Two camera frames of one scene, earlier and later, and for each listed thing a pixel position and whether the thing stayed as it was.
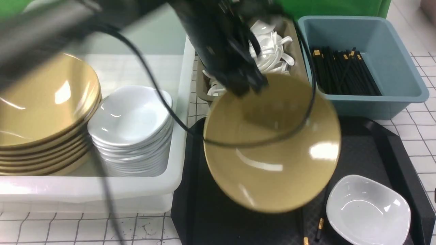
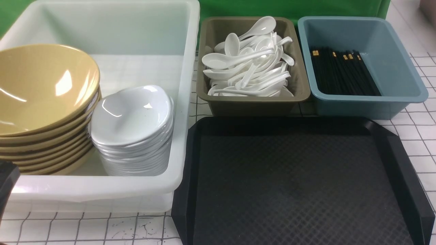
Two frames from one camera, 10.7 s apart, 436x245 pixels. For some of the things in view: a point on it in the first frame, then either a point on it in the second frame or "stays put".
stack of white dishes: x=130 y=128 stays put
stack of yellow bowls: x=48 y=106 stays put
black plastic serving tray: x=205 y=216 stays put
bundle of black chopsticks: x=344 y=71 stays put
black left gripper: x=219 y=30 -> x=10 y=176
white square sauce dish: x=367 y=212 -> x=131 y=115
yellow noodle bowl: x=283 y=176 -> x=44 y=86
